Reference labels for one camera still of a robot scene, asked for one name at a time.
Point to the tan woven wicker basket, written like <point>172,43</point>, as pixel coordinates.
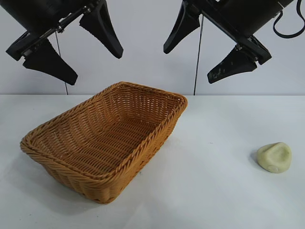
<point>102,143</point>

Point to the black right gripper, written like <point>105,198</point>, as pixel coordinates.
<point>240,16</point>

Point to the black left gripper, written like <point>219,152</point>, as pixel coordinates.
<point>35,16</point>

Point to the pale yellow egg yolk pastry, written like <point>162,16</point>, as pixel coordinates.
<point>275,156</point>

